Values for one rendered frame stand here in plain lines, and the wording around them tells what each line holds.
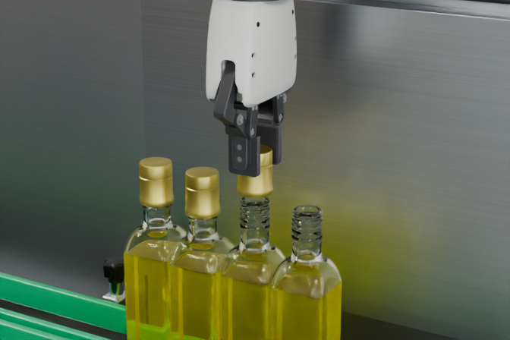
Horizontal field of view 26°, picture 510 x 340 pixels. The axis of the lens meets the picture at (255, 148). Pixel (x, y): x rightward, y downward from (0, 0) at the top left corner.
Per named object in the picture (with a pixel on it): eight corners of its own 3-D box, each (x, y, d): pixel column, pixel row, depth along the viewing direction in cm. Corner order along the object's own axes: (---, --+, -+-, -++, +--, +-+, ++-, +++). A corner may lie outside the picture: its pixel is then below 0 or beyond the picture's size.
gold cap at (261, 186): (279, 189, 109) (279, 146, 107) (262, 199, 106) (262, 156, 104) (247, 183, 110) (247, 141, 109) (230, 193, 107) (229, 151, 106)
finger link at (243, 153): (231, 103, 104) (231, 170, 106) (214, 111, 102) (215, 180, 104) (261, 108, 103) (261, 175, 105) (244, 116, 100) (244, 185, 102)
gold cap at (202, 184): (226, 209, 112) (226, 169, 111) (208, 221, 109) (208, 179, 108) (196, 204, 114) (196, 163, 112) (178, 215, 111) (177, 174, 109)
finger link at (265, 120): (265, 88, 110) (264, 152, 112) (249, 95, 107) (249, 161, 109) (293, 92, 108) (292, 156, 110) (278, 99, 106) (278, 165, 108)
